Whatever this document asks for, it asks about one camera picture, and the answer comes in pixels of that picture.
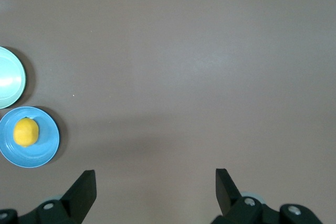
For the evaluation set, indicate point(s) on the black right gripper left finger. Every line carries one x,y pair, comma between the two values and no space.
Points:
78,195

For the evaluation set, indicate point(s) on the blue plate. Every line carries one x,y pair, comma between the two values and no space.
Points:
39,153

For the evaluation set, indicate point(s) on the yellow lemon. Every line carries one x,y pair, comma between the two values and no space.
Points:
26,132

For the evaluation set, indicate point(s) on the mint green plate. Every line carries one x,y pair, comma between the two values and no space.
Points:
9,77

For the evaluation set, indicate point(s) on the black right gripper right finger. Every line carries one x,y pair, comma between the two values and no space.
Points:
231,197

